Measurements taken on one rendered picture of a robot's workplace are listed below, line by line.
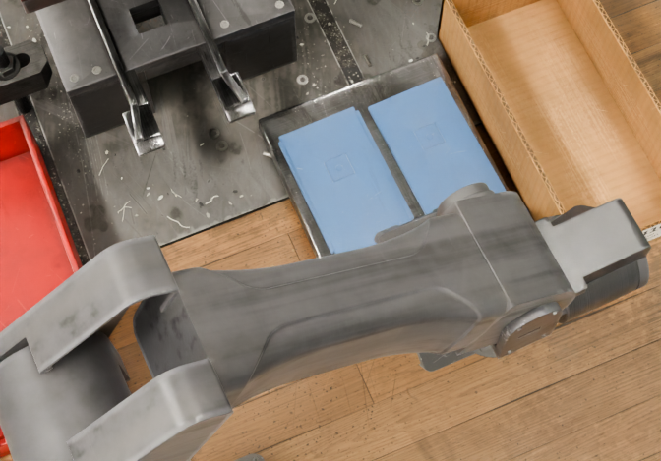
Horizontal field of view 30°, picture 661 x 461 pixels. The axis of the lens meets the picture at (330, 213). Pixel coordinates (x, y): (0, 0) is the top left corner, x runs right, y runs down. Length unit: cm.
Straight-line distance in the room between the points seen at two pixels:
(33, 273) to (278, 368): 51
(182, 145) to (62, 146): 10
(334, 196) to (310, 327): 46
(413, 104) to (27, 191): 34
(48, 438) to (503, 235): 26
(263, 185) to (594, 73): 31
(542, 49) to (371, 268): 55
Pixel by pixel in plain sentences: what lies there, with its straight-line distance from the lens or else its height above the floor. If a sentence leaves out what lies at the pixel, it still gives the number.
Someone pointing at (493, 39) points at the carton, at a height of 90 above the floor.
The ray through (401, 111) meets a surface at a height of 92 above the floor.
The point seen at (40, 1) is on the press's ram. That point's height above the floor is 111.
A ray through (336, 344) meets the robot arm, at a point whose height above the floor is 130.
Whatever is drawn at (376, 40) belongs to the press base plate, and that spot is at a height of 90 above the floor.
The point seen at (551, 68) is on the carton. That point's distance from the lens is 112.
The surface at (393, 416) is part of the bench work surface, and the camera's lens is 99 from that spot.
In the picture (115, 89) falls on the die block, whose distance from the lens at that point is 105.
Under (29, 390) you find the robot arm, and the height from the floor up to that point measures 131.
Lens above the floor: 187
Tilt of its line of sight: 67 degrees down
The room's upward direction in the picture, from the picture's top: 1 degrees counter-clockwise
